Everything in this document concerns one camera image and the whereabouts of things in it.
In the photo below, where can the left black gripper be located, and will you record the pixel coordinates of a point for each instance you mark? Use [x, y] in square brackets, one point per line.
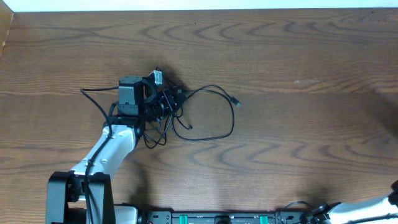
[171, 99]

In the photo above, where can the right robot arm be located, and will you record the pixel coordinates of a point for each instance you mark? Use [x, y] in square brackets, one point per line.
[381, 210]

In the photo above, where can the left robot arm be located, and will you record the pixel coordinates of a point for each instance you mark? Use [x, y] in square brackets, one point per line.
[84, 194]

